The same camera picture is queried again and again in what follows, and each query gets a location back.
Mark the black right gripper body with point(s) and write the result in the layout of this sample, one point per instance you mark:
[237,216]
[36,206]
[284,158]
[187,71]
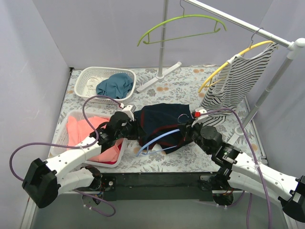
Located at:
[189,129]

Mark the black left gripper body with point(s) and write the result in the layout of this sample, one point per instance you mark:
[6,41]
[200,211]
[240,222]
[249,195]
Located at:
[133,127]

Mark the navy tank top red trim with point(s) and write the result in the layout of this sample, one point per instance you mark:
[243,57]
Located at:
[162,109]

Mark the blue hanger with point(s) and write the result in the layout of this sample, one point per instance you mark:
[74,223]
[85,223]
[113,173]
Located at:
[157,138]

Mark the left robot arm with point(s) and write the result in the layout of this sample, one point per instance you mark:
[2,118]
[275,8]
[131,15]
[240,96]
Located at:
[45,180]

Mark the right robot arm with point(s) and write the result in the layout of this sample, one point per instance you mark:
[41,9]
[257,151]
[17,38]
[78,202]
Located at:
[242,172]

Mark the yellow hanger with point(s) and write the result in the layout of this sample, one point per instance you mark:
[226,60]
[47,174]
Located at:
[208,82]

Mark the striped tank top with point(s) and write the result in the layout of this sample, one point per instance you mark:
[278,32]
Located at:
[235,81]

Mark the green hanger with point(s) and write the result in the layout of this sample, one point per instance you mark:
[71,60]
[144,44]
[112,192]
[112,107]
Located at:
[146,38]

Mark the teal cloth in basket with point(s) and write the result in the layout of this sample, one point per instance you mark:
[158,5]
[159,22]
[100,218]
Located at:
[116,86]

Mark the pink cloth in basket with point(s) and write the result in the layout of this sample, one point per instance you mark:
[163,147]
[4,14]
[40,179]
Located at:
[79,130]

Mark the white cloth in basket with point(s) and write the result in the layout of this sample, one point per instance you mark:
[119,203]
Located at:
[93,82]

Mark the white plastic basket rear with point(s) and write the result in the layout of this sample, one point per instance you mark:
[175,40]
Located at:
[82,91]

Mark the white plastic basket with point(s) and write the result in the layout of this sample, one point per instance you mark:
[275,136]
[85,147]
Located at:
[62,135]
[82,91]

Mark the floral table mat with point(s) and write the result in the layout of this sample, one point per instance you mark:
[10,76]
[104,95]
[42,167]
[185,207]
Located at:
[179,87]

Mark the white plastic basket front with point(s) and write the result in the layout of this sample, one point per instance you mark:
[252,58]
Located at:
[62,135]

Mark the white clothes rack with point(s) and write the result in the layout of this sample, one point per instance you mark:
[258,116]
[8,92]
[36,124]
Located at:
[293,47]

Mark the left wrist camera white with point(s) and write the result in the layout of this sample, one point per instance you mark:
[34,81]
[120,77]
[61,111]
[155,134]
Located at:
[128,109]

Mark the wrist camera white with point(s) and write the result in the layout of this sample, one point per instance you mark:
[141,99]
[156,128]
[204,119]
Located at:
[199,115]
[128,109]

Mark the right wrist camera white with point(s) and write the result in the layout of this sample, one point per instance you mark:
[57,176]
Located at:
[199,115]

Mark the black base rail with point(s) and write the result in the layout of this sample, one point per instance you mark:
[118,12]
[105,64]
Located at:
[203,186]

